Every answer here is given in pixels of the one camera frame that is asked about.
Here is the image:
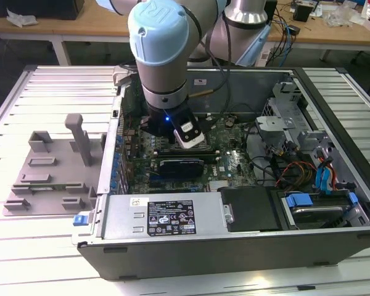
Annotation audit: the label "green motherboard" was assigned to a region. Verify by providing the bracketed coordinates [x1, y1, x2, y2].
[120, 113, 260, 195]

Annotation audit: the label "black open PC case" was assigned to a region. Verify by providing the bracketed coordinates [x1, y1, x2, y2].
[71, 64, 370, 281]

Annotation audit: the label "blue case latch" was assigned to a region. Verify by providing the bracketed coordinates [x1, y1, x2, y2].
[72, 213, 89, 226]

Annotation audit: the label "green RAM stick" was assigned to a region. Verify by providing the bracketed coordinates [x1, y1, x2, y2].
[154, 149, 220, 163]

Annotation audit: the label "silver power supply unit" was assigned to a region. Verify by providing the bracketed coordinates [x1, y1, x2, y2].
[100, 192, 235, 240]

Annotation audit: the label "small black box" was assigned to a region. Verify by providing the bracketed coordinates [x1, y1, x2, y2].
[292, 0, 314, 22]

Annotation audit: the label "silver disk bay bracket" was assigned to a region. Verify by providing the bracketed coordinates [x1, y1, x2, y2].
[254, 114, 298, 161]

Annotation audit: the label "hard disk in blue carrier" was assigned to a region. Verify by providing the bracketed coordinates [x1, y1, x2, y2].
[280, 191, 358, 231]

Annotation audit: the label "clear plastic bags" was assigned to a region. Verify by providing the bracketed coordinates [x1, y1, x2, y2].
[323, 4, 364, 28]

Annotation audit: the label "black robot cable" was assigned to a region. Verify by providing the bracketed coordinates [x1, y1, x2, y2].
[187, 12, 234, 117]

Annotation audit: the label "coloured power wire bundle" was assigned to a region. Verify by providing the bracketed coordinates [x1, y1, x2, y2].
[274, 160, 317, 189]

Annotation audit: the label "silver chipset heatsink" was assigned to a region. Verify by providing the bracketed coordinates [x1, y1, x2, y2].
[208, 181, 232, 191]

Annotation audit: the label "grey parts rack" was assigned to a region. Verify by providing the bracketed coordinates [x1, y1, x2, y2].
[2, 113, 107, 217]

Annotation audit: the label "blue hanging cable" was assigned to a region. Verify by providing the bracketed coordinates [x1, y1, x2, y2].
[277, 14, 294, 67]

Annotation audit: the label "blue data wire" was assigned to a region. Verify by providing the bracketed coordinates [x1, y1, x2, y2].
[314, 165, 337, 195]

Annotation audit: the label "grey case corner latch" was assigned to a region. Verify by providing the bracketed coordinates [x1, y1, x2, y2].
[113, 64, 136, 89]

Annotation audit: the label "black graphics card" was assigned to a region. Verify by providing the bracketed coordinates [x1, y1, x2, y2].
[157, 158, 206, 179]

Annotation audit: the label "crumpled white paper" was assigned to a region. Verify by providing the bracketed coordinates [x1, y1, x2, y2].
[6, 8, 38, 27]

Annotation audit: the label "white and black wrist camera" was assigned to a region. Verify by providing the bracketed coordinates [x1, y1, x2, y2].
[171, 106, 205, 149]

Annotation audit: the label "black plastic shroud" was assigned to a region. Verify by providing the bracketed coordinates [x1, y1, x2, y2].
[218, 186, 284, 232]

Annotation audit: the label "large black box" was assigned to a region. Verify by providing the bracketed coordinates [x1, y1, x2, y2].
[0, 0, 81, 20]

